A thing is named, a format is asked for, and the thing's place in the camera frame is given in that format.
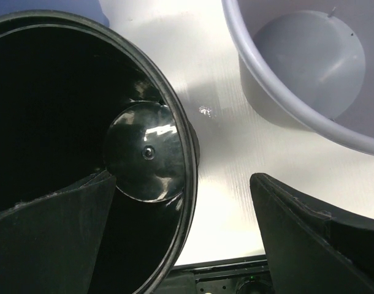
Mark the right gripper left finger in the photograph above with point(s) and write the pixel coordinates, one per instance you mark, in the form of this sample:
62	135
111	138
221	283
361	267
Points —
50	244

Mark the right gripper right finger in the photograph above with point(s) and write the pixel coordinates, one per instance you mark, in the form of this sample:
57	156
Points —
312	246

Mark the black ribbed bucket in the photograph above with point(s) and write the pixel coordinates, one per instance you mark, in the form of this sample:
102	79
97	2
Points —
77	99

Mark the grey plastic bucket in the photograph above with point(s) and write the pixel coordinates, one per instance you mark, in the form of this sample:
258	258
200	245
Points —
309	64

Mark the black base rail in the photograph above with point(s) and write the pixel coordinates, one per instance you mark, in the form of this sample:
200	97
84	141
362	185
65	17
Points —
237	275

